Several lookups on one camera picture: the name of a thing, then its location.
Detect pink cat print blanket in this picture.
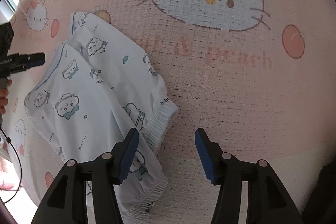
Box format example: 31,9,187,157
1,0,335,224

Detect black cable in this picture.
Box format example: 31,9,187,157
0,128,23,203

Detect person's left hand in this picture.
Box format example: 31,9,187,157
0,79,12,115

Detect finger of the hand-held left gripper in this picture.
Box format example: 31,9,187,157
14,52,46,71

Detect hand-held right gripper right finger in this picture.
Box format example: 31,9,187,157
194,127,303,224

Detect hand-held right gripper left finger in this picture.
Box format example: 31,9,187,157
31,128,139,224

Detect white cartoon print pajama pants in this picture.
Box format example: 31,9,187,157
24,11,179,220

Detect pink cloth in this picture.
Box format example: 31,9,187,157
0,151,21,191

